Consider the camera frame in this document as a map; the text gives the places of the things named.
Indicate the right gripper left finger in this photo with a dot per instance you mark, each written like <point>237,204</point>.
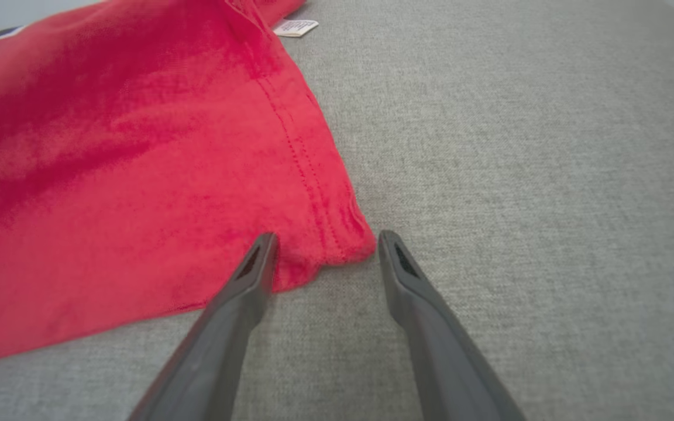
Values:
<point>220,345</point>

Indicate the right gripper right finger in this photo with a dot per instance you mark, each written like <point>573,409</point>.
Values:
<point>442,351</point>

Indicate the red jersey with white trim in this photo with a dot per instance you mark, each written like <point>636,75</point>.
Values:
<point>138,175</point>

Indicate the grey fabric sofa cushion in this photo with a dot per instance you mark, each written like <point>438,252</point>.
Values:
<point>518,146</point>

